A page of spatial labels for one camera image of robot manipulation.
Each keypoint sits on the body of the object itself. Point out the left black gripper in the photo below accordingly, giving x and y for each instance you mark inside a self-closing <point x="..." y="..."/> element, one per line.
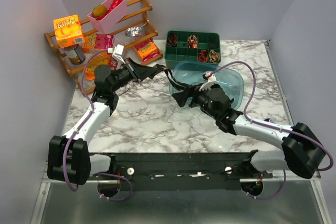
<point x="138" y="72"/>

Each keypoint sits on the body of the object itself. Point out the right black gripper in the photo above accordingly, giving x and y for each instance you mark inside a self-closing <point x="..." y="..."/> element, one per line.
<point x="181" y="97"/>

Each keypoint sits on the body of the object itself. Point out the black leaf patterned tie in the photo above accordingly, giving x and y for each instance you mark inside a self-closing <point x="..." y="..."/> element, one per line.
<point x="174" y="82"/>

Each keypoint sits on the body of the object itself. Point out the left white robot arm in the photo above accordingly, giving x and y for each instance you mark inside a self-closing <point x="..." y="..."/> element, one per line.
<point x="68" y="156"/>

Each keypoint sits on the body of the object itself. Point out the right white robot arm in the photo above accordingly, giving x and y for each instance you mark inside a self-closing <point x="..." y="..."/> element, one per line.
<point x="297" y="149"/>

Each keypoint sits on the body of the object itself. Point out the orange sponge box right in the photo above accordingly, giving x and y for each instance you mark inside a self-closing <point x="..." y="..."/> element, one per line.
<point x="146" y="50"/>

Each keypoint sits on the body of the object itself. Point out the rolled dark orange tie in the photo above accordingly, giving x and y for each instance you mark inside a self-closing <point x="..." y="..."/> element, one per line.
<point x="172" y="40"/>

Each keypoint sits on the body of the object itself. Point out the wooden tiered rack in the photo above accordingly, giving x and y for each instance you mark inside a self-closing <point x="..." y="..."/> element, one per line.
<point x="149" y="30"/>

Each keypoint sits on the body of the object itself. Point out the rolled red patterned tie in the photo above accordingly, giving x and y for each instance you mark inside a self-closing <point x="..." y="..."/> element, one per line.
<point x="192" y="41"/>

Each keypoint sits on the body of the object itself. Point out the metal spoon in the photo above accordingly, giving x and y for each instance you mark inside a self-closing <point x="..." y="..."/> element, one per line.
<point x="134" y="31"/>

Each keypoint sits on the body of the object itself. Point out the rolled orange black tie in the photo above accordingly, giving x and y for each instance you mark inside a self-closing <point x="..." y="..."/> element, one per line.
<point x="202" y="56"/>

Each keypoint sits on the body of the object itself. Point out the red white small box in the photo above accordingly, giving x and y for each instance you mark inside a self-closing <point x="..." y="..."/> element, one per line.
<point x="116" y="62"/>

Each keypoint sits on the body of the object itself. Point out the green divided organizer tray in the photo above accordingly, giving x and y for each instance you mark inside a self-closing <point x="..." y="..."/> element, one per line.
<point x="175" y="55"/>

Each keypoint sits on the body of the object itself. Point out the teal plastic tub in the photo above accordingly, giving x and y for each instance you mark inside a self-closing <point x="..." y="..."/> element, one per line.
<point x="196" y="74"/>

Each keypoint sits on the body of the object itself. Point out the rolled tan patterned tie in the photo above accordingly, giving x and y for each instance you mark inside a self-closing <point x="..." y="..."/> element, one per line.
<point x="214" y="57"/>

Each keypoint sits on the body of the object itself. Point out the pink scrub sponge box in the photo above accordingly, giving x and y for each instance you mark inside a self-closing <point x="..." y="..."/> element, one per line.
<point x="95" y="43"/>

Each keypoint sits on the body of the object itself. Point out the pink plastic bin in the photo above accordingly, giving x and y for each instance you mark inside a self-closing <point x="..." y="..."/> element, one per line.
<point x="105" y="24"/>

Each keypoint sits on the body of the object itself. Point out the red chili pepper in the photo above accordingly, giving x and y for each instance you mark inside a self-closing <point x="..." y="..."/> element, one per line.
<point x="114" y="4"/>

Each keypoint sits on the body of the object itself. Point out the brown round fruit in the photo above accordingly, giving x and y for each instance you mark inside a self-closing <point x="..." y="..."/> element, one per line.
<point x="99" y="11"/>

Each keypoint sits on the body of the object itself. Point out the dark glass jar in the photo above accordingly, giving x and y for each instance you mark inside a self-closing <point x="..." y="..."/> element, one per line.
<point x="74" y="54"/>

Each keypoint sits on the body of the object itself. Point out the orange scrub daddy box top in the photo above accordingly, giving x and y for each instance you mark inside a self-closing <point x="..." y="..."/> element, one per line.
<point x="68" y="31"/>

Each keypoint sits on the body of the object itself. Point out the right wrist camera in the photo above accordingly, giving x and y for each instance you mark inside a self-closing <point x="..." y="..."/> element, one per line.
<point x="209" y="80"/>

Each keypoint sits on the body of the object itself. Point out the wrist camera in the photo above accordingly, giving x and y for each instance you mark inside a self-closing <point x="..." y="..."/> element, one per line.
<point x="209" y="80"/>
<point x="116" y="50"/>

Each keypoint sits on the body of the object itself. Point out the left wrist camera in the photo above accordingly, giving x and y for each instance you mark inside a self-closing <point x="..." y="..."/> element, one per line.
<point x="116" y="50"/>

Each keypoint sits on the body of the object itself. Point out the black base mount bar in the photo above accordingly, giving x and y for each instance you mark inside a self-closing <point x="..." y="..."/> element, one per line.
<point x="174" y="171"/>

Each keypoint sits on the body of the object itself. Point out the aluminium rail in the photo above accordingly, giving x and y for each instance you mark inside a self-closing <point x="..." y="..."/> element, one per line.
<point x="277" y="175"/>

